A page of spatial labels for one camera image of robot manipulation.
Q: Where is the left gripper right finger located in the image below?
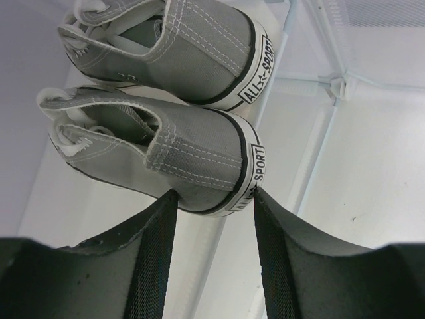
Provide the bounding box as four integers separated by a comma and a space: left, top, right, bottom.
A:
254, 189, 424, 318

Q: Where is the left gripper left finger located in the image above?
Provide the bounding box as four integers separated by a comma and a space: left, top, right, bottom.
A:
1, 190, 178, 318

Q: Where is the grey sneaker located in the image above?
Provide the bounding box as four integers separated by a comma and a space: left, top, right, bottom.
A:
58, 1, 275, 110
37, 86, 266, 217

